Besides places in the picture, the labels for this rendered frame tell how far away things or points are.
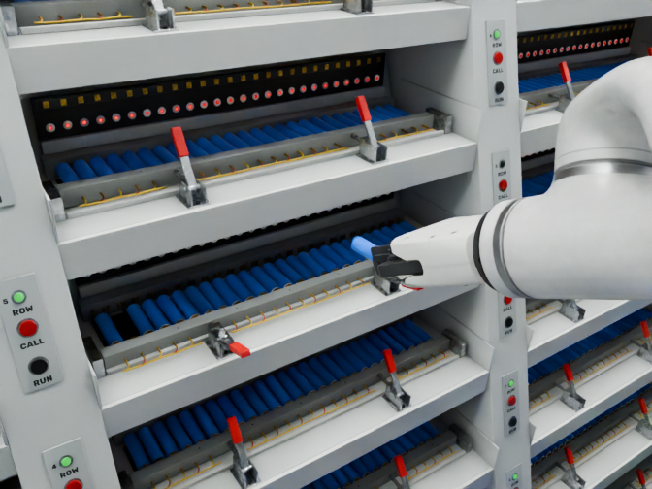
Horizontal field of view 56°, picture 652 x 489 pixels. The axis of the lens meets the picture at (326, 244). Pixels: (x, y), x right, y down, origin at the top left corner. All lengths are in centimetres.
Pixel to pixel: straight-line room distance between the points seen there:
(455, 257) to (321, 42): 37
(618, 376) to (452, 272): 98
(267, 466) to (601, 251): 60
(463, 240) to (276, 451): 50
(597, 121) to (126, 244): 48
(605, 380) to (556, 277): 99
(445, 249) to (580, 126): 15
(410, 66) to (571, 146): 60
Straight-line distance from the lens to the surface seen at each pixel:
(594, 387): 143
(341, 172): 82
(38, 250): 68
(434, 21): 91
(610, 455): 157
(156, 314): 84
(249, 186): 77
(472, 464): 119
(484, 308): 104
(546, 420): 131
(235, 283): 88
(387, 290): 90
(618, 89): 42
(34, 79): 68
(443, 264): 54
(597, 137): 48
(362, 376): 100
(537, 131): 107
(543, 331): 121
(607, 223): 45
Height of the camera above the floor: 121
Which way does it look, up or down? 17 degrees down
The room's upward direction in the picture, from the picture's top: 7 degrees counter-clockwise
